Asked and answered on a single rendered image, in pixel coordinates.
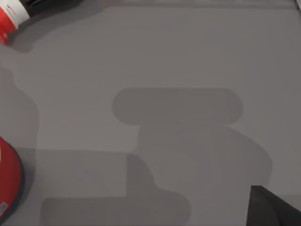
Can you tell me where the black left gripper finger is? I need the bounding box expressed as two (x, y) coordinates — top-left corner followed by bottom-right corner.
(246, 185), (301, 226)

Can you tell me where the red and white can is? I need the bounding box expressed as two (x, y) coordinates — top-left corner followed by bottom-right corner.
(0, 136), (25, 226)

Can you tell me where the black bottle with red label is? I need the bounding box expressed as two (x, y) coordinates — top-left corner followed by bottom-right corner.
(0, 0), (83, 45)

